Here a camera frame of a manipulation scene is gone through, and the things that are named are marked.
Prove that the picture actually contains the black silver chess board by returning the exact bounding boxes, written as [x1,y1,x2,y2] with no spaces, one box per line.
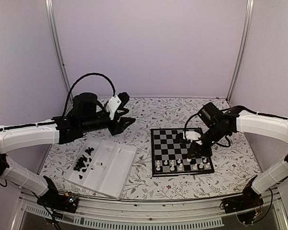
[150,128,215,177]

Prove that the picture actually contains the aluminium frame post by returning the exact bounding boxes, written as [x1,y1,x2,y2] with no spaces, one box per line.
[226,0,254,104]
[44,0,72,96]

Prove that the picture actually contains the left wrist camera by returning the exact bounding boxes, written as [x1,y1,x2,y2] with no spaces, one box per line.
[105,92,130,120]

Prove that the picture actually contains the floral patterned table mat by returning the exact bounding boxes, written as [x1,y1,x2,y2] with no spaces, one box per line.
[38,96,264,201]

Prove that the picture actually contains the left aluminium frame post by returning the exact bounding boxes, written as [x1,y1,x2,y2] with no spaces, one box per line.
[44,0,72,96]

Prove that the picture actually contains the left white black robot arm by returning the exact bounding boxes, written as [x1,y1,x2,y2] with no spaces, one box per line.
[0,92,135,208]

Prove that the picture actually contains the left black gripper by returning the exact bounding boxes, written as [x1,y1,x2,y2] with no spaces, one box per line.
[80,108,136,136]

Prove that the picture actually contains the front aluminium rail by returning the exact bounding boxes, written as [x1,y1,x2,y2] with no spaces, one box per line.
[11,186,288,230]

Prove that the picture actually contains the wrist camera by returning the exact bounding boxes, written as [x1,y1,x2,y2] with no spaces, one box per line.
[175,131,202,145]
[105,92,130,120]

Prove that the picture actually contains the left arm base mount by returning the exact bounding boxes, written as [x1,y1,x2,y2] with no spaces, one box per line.
[37,191,79,213]

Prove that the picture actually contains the white chess king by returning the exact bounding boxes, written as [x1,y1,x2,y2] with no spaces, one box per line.
[178,163,183,171]

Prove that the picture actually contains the pile of black chess pieces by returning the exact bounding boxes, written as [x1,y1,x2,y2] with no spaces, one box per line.
[73,147,95,180]

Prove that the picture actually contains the right aluminium frame post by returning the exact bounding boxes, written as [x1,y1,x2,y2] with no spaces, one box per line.
[226,0,254,104]

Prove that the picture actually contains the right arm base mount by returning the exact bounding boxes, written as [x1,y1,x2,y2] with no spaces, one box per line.
[219,195,264,225]

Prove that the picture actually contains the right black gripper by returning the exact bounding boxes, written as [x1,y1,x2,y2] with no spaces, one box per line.
[187,123,228,159]

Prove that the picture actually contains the white plastic compartment tray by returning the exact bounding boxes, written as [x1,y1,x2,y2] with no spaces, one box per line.
[64,138,137,199]

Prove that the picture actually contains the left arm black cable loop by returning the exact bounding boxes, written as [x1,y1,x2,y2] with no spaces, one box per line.
[62,72,117,115]

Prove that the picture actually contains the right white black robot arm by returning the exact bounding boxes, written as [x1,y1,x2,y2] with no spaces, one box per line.
[182,103,288,209]

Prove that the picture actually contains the pile of white chess pieces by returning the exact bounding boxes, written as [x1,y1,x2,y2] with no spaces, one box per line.
[89,147,111,170]

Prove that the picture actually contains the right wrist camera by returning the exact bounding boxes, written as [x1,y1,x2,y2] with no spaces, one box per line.
[175,131,202,145]

